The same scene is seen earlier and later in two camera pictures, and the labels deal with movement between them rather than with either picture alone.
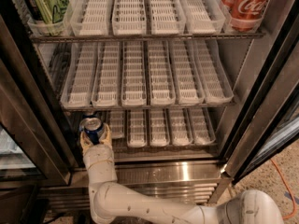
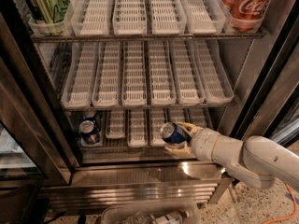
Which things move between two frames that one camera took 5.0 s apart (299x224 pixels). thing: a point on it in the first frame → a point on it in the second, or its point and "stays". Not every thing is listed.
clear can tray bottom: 136,128 stays
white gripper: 97,154 → 202,144
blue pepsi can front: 92,127 → 174,133
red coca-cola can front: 246,5 stays
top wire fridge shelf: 137,37 stays
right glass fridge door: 268,117 stays
